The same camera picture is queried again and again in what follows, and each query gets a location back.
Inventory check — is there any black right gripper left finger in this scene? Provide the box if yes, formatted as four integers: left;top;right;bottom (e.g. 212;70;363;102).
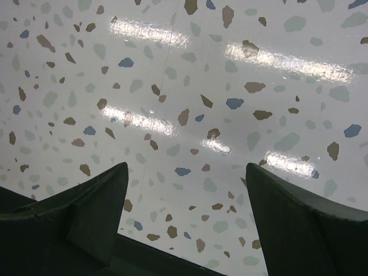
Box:
1;162;128;275

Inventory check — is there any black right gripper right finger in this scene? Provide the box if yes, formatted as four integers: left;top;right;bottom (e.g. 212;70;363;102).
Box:
246;163;367;275

